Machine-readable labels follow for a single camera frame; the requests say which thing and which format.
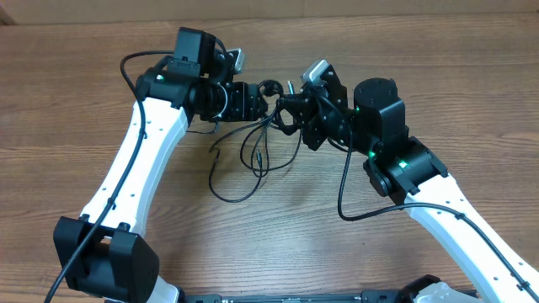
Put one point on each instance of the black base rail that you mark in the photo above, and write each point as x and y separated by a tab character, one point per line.
365	296

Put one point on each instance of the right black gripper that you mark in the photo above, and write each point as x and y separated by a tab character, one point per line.
310	123

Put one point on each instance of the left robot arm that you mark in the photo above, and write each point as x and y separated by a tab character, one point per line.
103	252

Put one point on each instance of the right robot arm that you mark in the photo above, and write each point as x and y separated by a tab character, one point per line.
403	169

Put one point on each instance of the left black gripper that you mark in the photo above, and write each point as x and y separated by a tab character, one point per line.
244	107

